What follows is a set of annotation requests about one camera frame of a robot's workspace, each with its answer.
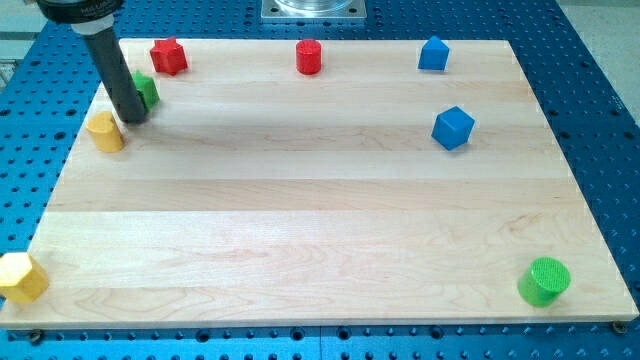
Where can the light wooden board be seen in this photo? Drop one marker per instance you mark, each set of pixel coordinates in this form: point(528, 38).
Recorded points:
point(258, 196)

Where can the red star block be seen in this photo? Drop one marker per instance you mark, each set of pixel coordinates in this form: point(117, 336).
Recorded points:
point(168, 56)

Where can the blue cube block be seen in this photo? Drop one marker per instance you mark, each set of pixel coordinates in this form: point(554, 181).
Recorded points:
point(452, 128)

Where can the black robot arm end flange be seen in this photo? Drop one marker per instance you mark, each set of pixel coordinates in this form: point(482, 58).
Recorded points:
point(77, 11)

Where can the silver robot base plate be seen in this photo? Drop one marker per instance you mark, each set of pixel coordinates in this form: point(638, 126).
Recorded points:
point(312, 9)

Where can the green cylinder block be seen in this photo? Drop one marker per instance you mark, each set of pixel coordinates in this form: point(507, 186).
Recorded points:
point(544, 281)

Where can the red cylinder block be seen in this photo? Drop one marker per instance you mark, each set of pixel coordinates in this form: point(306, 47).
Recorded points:
point(308, 56)

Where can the green star block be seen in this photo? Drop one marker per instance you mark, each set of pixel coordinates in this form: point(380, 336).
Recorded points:
point(147, 90)

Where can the blue pentagon block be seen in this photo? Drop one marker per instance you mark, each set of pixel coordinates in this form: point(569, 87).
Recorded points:
point(433, 55)

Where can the board stop screw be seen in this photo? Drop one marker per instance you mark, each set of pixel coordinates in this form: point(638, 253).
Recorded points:
point(35, 336)
point(619, 328)

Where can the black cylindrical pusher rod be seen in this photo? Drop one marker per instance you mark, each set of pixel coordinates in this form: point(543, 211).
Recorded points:
point(104, 49)

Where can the right board stop screw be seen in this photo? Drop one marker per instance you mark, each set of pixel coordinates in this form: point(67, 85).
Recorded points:
point(619, 328)

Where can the yellow hexagon block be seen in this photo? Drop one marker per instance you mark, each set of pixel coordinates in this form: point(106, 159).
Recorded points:
point(23, 279)

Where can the left board stop screw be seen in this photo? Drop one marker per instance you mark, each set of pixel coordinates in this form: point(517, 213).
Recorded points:
point(35, 336)

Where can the yellow heart block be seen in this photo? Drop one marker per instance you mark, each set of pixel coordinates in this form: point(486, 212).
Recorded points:
point(105, 133)

